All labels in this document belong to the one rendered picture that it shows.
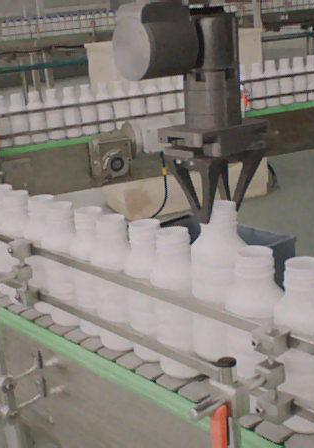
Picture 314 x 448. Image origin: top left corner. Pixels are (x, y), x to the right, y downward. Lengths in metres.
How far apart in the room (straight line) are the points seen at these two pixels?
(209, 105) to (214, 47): 0.05
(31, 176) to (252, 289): 1.86
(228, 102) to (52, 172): 1.85
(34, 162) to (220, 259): 1.82
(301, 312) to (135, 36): 0.29
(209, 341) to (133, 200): 4.36
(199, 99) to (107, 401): 0.40
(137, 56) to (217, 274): 0.23
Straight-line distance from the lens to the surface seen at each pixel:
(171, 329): 0.84
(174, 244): 0.81
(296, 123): 2.92
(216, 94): 0.74
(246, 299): 0.74
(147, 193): 5.17
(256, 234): 1.57
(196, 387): 0.85
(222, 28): 0.74
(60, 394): 1.06
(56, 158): 2.56
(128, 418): 0.93
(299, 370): 0.73
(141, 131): 2.51
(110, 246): 0.91
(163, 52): 0.69
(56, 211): 0.99
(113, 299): 0.92
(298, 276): 0.70
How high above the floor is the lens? 1.41
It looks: 16 degrees down
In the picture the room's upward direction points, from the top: 5 degrees counter-clockwise
